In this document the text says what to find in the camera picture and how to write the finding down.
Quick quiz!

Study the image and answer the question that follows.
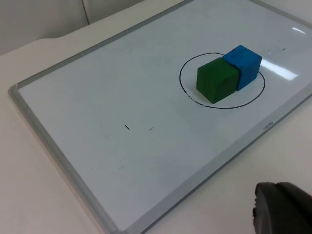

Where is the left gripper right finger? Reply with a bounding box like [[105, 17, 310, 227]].
[[275, 181, 312, 234]]

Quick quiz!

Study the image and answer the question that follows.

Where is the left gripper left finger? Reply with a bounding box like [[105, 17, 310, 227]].
[[252, 182, 291, 234]]

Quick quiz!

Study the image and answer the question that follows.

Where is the green cube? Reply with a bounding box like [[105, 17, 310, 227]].
[[196, 58, 240, 104]]

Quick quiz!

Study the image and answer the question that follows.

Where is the blue cube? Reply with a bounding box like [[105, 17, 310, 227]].
[[222, 45, 263, 92]]

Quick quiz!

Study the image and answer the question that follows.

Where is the grey-framed whiteboard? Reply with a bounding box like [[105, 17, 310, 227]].
[[7, 0, 312, 234]]

